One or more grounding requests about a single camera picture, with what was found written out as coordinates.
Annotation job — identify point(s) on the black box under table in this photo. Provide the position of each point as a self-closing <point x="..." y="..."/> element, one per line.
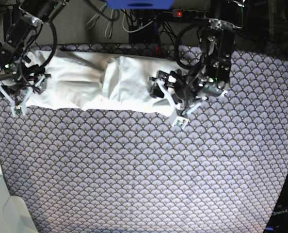
<point x="147" y="35"/>

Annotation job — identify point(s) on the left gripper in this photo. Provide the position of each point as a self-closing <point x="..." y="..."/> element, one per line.
<point x="184" y="93"/>

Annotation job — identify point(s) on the patterned purple tablecloth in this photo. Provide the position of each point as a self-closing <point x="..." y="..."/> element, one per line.
<point x="123" y="171"/>

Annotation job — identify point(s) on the black power strip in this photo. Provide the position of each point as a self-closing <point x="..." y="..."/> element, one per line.
<point x="190" y="14"/>

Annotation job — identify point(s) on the red black table clamp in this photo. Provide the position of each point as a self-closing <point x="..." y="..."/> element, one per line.
<point x="159" y="51"/>

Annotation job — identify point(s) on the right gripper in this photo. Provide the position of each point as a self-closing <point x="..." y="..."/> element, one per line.
<point x="18" y="89"/>

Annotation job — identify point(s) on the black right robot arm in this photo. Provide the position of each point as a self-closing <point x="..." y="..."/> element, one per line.
<point x="24" y="32"/>

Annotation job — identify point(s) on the white plastic bin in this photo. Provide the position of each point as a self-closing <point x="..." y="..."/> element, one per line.
<point x="14" y="214"/>

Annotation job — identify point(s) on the white T-shirt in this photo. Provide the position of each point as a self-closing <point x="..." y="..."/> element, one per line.
<point x="102" y="81"/>

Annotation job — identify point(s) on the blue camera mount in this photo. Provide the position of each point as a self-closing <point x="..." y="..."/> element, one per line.
<point x="140" y="4"/>

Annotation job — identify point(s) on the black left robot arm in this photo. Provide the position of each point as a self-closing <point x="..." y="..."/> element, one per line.
<point x="217" y="39"/>

